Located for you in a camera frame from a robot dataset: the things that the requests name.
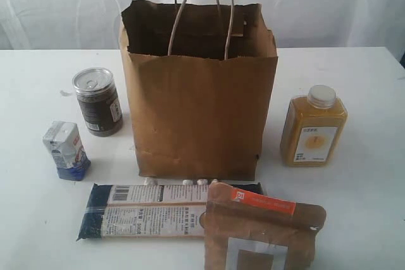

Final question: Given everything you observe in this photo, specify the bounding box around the dark grain can silver lid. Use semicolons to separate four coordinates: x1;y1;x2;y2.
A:
72;68;123;137

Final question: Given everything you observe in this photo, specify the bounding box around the brown paper bag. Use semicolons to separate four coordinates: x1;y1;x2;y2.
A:
120;0;278;180

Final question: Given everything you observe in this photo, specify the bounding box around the yellow millet bottle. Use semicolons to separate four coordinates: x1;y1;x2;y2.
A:
280;85;347;167

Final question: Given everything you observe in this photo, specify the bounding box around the brown kraft stand-up pouch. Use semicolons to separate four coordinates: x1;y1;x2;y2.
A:
204;182;327;269

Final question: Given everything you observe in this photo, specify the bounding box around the black rice vacuum pack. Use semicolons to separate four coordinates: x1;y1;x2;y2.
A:
75;181;263;242

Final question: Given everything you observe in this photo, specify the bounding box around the white blue milk carton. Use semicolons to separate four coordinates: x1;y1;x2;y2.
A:
42;121;91;181

